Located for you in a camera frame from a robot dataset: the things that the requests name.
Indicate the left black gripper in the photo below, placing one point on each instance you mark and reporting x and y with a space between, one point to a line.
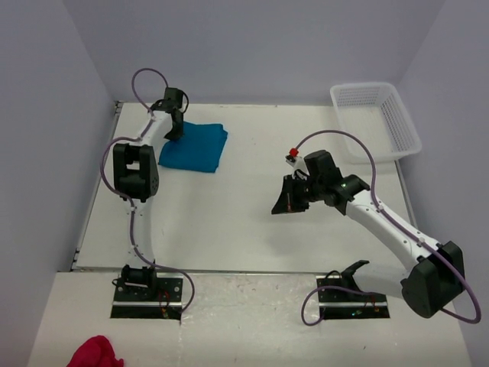
177 134

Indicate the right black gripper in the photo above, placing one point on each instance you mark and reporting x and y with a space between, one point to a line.
288 202

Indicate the blue t shirt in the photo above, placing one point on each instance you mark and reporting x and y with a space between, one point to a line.
199 149

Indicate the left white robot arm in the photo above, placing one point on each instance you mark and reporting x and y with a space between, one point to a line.
136 178

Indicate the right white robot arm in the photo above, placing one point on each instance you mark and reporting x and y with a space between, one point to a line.
431 274

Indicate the white plastic basket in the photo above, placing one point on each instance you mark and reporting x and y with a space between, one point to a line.
375 114

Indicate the red t shirt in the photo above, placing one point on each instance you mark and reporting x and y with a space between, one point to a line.
97 351

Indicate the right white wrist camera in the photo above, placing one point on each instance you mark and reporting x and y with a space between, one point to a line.
297 163

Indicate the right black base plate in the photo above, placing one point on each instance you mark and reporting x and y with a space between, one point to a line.
339 305

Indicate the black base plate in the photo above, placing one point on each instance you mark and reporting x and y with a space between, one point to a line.
161 301
339 305

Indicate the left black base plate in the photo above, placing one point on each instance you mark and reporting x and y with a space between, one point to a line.
161 301

